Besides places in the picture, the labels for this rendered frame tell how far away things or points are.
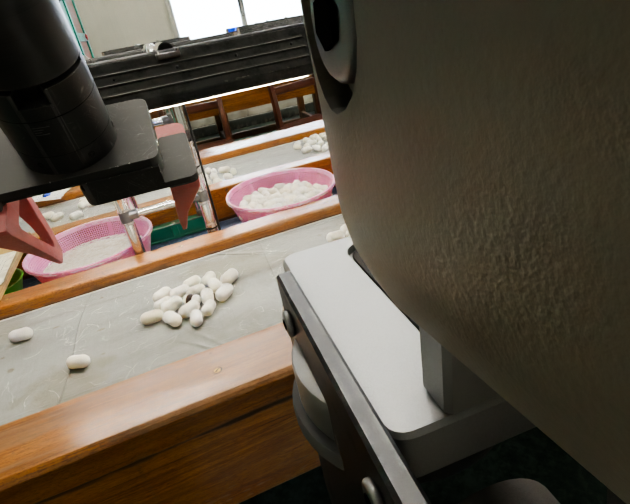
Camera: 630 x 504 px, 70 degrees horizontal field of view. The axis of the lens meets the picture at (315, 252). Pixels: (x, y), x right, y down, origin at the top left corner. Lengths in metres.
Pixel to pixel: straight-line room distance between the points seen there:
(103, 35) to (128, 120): 5.44
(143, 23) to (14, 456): 5.35
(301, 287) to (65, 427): 0.48
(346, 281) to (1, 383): 0.68
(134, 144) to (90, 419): 0.37
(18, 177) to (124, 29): 5.45
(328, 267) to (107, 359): 0.58
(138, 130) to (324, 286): 0.20
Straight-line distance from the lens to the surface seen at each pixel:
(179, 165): 0.32
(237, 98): 3.48
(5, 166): 0.34
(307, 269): 0.17
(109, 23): 5.76
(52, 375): 0.75
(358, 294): 0.15
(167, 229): 1.20
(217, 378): 0.57
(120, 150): 0.31
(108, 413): 0.59
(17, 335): 0.86
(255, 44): 0.74
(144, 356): 0.70
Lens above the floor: 1.13
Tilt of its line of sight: 28 degrees down
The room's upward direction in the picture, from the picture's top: 11 degrees counter-clockwise
